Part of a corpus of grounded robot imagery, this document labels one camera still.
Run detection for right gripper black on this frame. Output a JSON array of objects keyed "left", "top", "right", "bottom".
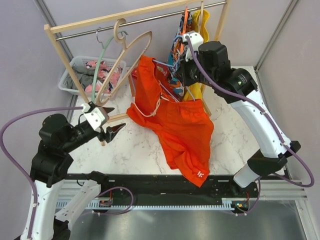
[{"left": 175, "top": 50, "right": 217, "bottom": 88}]

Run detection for blue wire hanger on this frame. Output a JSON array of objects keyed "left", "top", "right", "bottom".
[{"left": 152, "top": 35, "right": 196, "bottom": 102}]

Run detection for orange shorts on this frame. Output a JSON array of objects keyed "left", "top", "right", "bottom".
[{"left": 126, "top": 55, "right": 214, "bottom": 188}]

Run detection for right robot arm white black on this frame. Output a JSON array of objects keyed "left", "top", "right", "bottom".
[{"left": 175, "top": 40, "right": 301, "bottom": 197}]

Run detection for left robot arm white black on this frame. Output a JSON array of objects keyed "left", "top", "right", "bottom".
[{"left": 19, "top": 103, "right": 125, "bottom": 240}]

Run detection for yellow shorts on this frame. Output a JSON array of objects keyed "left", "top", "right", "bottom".
[{"left": 182, "top": 9, "right": 210, "bottom": 102}]

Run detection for colourful patterned shorts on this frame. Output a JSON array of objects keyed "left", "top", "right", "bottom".
[{"left": 167, "top": 12, "right": 192, "bottom": 100}]

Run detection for light wooden hanger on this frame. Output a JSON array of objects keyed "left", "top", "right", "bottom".
[{"left": 95, "top": 18, "right": 153, "bottom": 106}]

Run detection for orange plastic hanger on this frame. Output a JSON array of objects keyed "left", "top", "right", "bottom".
[{"left": 181, "top": 6, "right": 189, "bottom": 36}]

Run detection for mint green plastic hanger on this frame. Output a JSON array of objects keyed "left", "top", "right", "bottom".
[{"left": 90, "top": 34, "right": 127, "bottom": 103}]

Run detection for wooden hanger with yellow shorts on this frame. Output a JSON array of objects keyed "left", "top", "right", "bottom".
[{"left": 197, "top": 1, "right": 204, "bottom": 34}]

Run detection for white plastic laundry basket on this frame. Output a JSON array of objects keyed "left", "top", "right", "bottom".
[{"left": 58, "top": 56, "right": 127, "bottom": 97}]

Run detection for large red book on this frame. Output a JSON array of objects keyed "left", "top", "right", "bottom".
[{"left": 128, "top": 67, "right": 138, "bottom": 97}]

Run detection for grey garment in basket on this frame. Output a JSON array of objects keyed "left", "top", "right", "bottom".
[{"left": 72, "top": 66, "right": 95, "bottom": 89}]

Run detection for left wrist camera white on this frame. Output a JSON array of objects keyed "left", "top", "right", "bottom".
[{"left": 81, "top": 102, "right": 110, "bottom": 132}]

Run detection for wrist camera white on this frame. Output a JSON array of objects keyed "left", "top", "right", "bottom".
[
  {"left": 182, "top": 31, "right": 204, "bottom": 62},
  {"left": 81, "top": 102, "right": 110, "bottom": 132}
]

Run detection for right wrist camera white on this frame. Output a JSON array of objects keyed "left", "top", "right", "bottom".
[{"left": 182, "top": 31, "right": 204, "bottom": 62}]

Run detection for metal hanging rail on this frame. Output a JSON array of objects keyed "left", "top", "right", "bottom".
[{"left": 56, "top": 0, "right": 227, "bottom": 42}]

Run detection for white slotted cable duct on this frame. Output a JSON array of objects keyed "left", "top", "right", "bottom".
[{"left": 56, "top": 198, "right": 237, "bottom": 211}]

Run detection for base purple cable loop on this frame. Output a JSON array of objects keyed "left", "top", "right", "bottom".
[{"left": 92, "top": 186, "right": 135, "bottom": 216}]

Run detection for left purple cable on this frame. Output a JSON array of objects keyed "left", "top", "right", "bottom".
[{"left": 0, "top": 106, "right": 85, "bottom": 240}]

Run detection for wooden clothes rack frame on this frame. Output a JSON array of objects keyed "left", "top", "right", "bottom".
[{"left": 43, "top": 0, "right": 232, "bottom": 147}]

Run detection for aluminium corner post left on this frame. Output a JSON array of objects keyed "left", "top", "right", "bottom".
[{"left": 34, "top": 0, "right": 78, "bottom": 107}]

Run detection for aluminium corner post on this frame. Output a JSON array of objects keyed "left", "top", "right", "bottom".
[
  {"left": 34, "top": 0, "right": 78, "bottom": 107},
  {"left": 254, "top": 0, "right": 300, "bottom": 73}
]

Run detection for aluminium corner post right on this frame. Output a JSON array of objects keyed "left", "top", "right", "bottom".
[{"left": 254, "top": 0, "right": 300, "bottom": 73}]

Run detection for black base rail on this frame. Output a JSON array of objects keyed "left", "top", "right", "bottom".
[{"left": 102, "top": 174, "right": 258, "bottom": 206}]

